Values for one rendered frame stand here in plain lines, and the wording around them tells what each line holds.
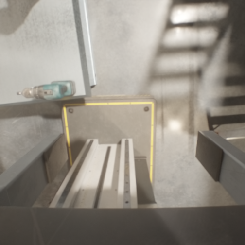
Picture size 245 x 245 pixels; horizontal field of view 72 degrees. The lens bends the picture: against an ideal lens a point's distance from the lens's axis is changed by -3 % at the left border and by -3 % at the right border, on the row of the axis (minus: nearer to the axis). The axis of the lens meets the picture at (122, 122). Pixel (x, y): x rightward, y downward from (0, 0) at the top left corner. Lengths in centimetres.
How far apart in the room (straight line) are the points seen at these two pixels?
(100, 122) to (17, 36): 72
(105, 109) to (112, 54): 52
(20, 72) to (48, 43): 21
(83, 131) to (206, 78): 114
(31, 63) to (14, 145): 118
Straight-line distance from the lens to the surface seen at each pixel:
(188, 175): 196
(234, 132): 157
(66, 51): 96
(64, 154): 17
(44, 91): 74
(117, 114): 127
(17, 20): 108
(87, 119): 131
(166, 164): 183
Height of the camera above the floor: 155
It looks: 74 degrees down
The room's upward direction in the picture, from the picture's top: 175 degrees counter-clockwise
